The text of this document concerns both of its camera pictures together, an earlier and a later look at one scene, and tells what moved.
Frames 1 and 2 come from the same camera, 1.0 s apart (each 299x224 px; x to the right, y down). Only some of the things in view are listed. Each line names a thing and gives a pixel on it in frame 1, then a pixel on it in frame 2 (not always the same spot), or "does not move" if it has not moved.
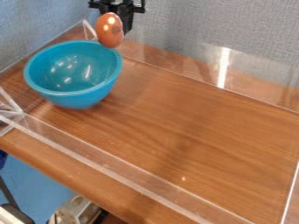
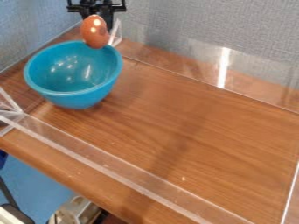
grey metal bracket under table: (80, 212) does not move
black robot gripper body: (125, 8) to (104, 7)
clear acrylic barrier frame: (190, 126) does not move
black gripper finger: (126, 10) to (108, 14)
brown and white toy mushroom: (109, 30) to (96, 31)
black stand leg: (13, 206) does not move
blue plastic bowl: (74, 73) does not move
